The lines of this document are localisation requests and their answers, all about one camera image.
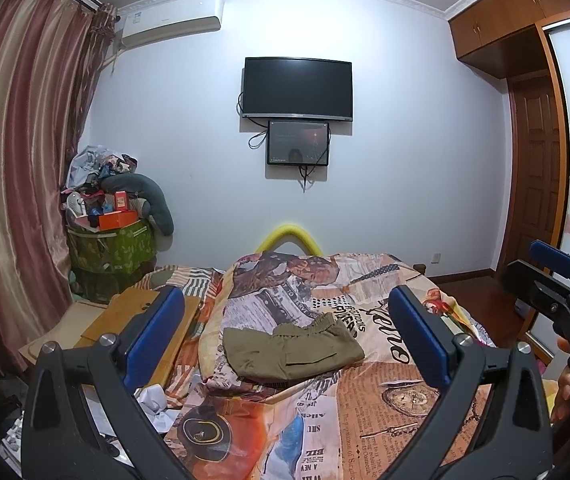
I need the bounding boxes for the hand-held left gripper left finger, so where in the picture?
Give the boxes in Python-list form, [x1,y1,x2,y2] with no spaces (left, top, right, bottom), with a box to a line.
[21,285,198,480]

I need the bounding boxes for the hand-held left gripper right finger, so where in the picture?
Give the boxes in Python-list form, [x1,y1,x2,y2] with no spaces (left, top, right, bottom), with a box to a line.
[387,284,555,480]

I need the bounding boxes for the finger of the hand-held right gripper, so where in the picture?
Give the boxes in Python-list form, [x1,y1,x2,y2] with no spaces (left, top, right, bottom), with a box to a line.
[529,240,570,302]
[506,259,570,334]

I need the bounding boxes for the olive green pants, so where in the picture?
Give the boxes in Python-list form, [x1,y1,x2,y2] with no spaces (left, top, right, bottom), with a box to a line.
[222,312,366,381]

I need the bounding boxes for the person's right hand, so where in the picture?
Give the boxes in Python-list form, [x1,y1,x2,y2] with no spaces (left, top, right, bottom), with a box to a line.
[550,337,570,425]

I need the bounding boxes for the colourful cartoon plush blanket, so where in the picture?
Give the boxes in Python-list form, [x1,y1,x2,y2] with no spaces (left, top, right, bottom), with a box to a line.
[417,290,496,351]

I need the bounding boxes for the brown cardboard sheet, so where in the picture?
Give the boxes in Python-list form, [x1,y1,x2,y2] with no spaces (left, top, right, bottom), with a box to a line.
[19,285,202,396]

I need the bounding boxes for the crumpled white paper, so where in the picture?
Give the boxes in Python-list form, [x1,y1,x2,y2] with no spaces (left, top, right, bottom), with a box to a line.
[135,384,181,433]

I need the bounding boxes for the brown wooden door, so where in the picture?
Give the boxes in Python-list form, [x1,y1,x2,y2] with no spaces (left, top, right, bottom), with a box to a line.
[506,72,568,273]

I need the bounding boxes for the green patterned storage box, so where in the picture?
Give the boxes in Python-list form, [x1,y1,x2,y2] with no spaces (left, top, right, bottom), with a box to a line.
[66,217,159,306]

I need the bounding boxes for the newspaper printed blanket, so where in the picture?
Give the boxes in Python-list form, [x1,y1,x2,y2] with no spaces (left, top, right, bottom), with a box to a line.
[137,251,516,480]

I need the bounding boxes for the flat orange box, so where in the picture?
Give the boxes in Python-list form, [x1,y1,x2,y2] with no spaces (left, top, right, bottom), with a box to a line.
[96,210,140,231]

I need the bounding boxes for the grey long pillow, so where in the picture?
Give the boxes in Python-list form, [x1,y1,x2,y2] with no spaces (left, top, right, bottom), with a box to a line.
[100,174,175,236]

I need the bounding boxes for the yellow foam tube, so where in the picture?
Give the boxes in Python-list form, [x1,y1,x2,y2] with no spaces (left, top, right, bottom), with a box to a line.
[254,225,327,257]

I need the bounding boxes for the pile of clothes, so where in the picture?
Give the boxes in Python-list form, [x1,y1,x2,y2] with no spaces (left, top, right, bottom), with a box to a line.
[66,145,140,196]

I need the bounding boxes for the striped red beige curtain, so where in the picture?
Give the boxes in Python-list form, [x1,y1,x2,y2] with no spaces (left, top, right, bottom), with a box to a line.
[0,0,118,376]

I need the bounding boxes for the brown overhead cabinets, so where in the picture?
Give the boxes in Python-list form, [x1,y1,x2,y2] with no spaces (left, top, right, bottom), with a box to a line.
[448,0,570,80]

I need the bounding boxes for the white air conditioner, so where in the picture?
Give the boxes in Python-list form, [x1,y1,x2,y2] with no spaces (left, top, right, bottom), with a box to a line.
[117,0,226,51]

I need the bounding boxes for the hanging black cable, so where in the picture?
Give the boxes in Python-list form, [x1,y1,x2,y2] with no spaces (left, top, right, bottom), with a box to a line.
[297,164,317,194]

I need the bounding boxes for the small black wall monitor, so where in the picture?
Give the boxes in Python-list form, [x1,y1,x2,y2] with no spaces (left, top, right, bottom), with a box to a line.
[266,119,331,167]

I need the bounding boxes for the black wall television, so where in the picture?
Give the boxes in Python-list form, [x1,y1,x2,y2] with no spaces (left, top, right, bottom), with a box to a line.
[241,56,354,123]

